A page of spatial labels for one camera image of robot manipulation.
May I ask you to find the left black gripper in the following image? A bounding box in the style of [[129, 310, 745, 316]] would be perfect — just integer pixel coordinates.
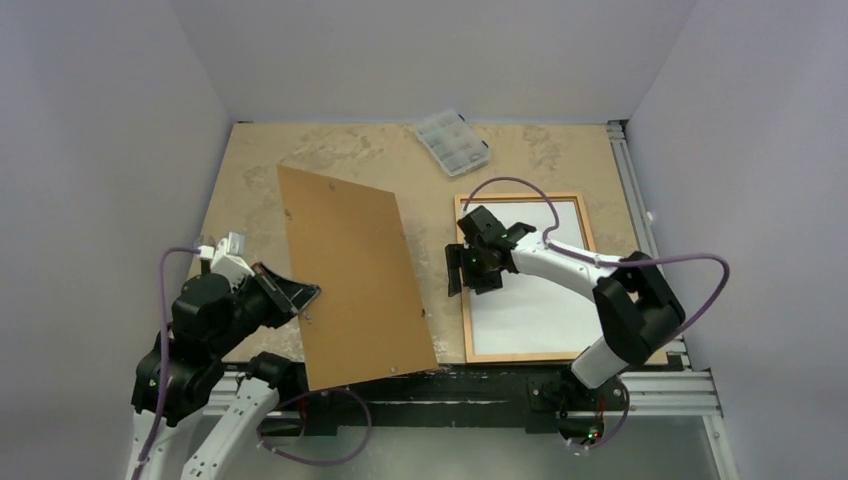
[[211, 258, 320, 354]]

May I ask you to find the brown frame backing board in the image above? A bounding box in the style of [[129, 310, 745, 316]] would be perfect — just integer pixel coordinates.
[[277, 167, 438, 390]]

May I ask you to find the landscape photo print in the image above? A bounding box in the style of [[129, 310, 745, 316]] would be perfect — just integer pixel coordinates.
[[460, 200, 588, 356]]

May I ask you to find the wooden picture frame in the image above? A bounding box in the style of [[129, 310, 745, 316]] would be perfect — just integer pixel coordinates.
[[453, 192, 598, 365]]

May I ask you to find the clear plastic organizer box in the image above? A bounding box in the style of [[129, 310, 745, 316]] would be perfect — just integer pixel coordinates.
[[414, 109, 491, 177]]

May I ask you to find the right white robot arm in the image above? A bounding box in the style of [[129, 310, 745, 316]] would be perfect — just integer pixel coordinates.
[[444, 206, 686, 407]]

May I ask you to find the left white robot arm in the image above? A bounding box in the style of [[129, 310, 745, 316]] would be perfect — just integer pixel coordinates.
[[126, 262, 321, 479]]

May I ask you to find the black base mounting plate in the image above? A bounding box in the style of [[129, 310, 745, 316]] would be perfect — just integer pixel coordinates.
[[260, 364, 630, 445]]

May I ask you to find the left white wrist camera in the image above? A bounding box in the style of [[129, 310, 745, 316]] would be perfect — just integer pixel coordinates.
[[210, 231, 254, 287]]

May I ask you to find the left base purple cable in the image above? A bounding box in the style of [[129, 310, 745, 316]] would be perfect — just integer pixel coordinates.
[[255, 388, 374, 468]]

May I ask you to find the aluminium rail frame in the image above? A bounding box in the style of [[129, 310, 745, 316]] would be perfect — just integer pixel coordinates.
[[185, 119, 740, 480]]

